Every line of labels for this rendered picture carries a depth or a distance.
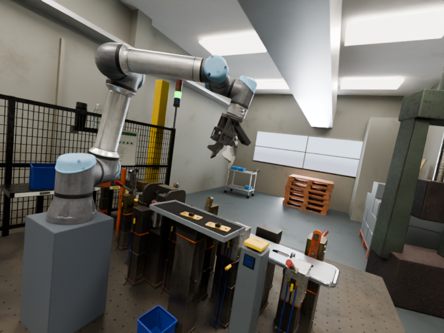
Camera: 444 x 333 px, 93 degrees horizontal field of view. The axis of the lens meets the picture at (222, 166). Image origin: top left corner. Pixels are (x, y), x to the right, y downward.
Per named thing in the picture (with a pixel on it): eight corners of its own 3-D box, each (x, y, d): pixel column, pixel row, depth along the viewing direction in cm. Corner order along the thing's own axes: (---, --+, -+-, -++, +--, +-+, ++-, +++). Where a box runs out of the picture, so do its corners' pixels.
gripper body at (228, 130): (209, 139, 86) (219, 111, 84) (225, 145, 91) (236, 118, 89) (218, 144, 80) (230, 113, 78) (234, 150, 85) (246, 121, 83)
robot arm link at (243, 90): (238, 78, 86) (258, 85, 86) (228, 104, 88) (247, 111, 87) (238, 71, 78) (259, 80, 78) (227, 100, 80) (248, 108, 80)
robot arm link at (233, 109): (240, 109, 89) (252, 111, 82) (236, 119, 89) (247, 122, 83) (226, 102, 84) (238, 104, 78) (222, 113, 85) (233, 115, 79)
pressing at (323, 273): (341, 267, 92) (341, 264, 92) (334, 293, 74) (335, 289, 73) (147, 191, 169) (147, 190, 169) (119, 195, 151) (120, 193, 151)
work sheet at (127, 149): (135, 166, 194) (138, 132, 192) (110, 165, 176) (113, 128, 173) (133, 165, 196) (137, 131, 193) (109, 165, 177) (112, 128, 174)
